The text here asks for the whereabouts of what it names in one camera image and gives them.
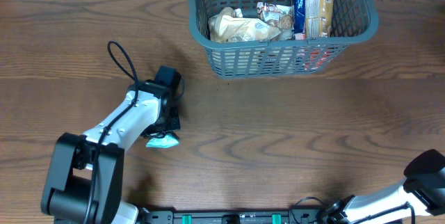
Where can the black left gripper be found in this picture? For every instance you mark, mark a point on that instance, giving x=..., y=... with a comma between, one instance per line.
x=176, y=123

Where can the grey plastic basket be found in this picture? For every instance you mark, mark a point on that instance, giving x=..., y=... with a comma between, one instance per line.
x=354, y=21

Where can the beige mushroom snack bag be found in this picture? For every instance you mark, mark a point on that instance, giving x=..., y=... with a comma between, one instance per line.
x=279, y=17

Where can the orange noodle packet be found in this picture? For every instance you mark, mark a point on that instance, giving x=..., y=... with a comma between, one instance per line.
x=318, y=18

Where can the teal packet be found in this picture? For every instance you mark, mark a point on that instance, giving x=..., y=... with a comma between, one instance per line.
x=163, y=141

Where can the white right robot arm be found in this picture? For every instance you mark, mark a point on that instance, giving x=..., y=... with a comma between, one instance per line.
x=419, y=193

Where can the blue tissue pack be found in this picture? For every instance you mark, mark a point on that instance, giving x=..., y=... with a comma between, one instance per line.
x=299, y=19

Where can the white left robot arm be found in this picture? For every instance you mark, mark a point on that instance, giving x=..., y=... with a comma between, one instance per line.
x=84, y=182

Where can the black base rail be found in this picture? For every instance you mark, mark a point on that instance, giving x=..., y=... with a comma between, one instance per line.
x=303, y=215

